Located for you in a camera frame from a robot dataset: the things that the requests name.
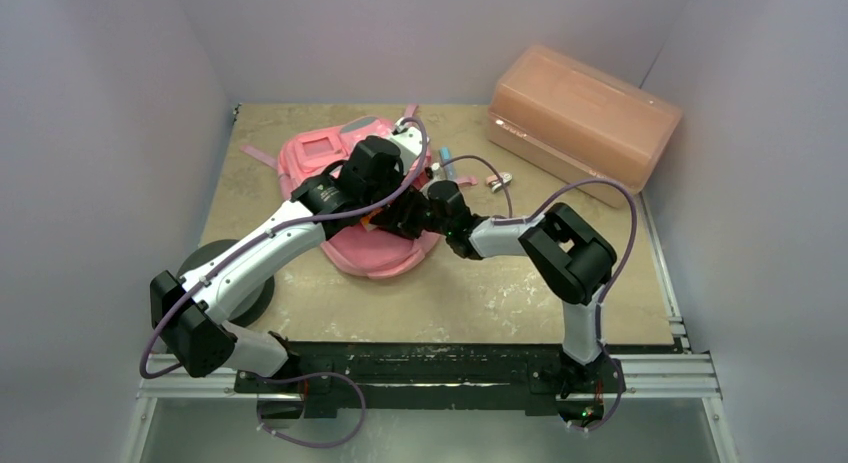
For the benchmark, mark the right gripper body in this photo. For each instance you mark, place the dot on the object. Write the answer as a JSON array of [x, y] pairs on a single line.
[[448, 214]]

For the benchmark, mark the pink backpack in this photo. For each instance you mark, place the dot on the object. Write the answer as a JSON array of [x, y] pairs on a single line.
[[360, 250]]

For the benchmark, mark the orange book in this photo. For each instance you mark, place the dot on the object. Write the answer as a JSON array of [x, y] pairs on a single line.
[[383, 219]]

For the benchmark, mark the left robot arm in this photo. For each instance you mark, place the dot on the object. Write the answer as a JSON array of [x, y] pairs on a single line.
[[191, 314]]

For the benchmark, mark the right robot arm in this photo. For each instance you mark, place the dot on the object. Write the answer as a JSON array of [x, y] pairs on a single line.
[[575, 261]]

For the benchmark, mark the pink mini stapler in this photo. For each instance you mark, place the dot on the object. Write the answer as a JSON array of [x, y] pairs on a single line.
[[498, 182]]

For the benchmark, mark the blue highlighter pen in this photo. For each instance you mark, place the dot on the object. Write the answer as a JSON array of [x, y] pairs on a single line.
[[447, 168]]

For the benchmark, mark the orange plastic storage box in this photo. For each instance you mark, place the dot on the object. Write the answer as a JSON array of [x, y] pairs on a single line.
[[580, 124]]

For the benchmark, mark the grey tape roll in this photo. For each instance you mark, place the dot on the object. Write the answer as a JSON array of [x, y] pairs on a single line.
[[252, 307]]

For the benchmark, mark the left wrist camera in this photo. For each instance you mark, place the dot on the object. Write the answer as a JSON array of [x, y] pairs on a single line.
[[408, 139]]

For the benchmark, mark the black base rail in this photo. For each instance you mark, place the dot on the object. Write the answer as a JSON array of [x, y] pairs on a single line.
[[532, 378]]

